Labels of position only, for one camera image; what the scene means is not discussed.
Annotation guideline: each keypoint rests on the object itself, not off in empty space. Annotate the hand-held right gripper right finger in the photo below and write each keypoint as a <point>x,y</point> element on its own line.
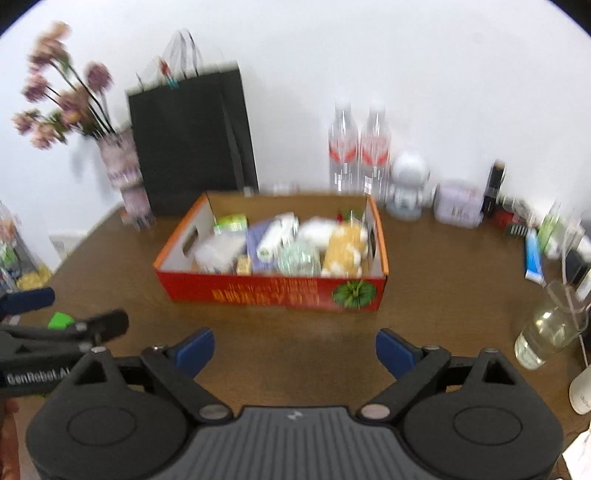
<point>395,350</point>

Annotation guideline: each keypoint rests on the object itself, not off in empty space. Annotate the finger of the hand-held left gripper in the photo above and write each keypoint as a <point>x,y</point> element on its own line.
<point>27,299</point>
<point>106,323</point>

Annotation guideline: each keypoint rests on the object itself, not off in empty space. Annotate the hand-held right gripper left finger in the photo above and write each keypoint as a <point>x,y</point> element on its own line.
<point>196,350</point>

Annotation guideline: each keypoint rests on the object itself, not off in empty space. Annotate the red cardboard box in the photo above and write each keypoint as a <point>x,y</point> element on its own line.
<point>258,288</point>

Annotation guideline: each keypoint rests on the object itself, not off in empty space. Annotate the yellow sponge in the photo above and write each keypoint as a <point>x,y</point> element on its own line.
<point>244,265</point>

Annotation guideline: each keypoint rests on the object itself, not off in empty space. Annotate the green tissue pack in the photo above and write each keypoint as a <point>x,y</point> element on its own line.
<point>231,225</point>

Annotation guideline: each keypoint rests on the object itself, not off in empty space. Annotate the white bottle with label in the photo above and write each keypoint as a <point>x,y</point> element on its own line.
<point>273,237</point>

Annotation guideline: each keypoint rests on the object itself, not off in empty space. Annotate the red artificial flower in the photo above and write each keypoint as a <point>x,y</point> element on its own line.
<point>344,216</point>

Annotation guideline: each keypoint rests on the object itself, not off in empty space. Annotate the bright green object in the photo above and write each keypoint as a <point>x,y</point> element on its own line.
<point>60,320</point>

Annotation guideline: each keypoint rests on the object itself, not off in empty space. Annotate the clear plastic bag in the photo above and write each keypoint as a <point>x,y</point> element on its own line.
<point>14,251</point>

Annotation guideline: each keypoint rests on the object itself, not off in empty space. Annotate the white flat packet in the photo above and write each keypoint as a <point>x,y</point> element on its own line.
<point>217,251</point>

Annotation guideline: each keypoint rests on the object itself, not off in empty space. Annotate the yellow and white packets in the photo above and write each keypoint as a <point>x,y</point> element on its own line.
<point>346,247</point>

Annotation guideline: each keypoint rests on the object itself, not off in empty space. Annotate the purple folded packet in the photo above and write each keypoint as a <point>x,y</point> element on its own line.
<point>256,237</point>

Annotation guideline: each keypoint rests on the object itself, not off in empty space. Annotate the green white foil packet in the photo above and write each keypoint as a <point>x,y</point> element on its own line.
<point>298,258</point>

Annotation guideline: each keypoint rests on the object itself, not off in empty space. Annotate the white plush toy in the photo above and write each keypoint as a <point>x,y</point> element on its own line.
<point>316,230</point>

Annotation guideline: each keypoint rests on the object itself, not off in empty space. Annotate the patterned flower vase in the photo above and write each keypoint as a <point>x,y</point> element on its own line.
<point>127,180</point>

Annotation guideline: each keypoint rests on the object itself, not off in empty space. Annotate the clear glass bottle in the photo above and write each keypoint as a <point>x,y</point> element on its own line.
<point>547,330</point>

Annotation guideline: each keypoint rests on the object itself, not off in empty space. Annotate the white robot toy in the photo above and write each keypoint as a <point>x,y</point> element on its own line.
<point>408,184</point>

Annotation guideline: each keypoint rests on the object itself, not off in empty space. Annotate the blue white tube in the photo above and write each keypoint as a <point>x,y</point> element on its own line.
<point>533,256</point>

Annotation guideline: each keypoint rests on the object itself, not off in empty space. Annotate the red black small item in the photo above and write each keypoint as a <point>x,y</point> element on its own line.
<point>505,217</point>

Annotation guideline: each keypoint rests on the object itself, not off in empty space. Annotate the black comb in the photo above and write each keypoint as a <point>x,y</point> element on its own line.
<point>519,229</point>

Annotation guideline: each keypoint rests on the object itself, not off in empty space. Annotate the small clear glass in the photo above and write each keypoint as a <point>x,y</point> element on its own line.
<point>284,188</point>

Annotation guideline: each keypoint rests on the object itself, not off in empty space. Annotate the white computer mouse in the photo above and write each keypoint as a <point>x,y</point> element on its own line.
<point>581,387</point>

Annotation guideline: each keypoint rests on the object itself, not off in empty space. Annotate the black tube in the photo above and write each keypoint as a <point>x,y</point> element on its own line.
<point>496,184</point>

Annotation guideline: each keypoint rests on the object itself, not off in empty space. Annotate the green small bottle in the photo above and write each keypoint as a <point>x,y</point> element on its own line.
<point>549,230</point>

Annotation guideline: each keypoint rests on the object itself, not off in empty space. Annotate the black paper bag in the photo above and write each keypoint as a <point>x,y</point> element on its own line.
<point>194,147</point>

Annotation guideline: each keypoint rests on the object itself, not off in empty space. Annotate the clear water bottle red label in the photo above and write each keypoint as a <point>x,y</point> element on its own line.
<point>375,152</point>
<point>342,147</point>

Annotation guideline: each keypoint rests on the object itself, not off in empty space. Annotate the pink dried flowers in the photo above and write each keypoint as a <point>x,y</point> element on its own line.
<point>60,101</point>

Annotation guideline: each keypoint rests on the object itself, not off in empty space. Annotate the black box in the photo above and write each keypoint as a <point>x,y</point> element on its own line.
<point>581,272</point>

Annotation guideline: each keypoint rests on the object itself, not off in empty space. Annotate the white paper sheet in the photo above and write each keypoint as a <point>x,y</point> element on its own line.
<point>582,454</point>

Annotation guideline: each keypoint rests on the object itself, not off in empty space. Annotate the white wall socket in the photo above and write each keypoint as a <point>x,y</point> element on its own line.
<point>64,242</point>

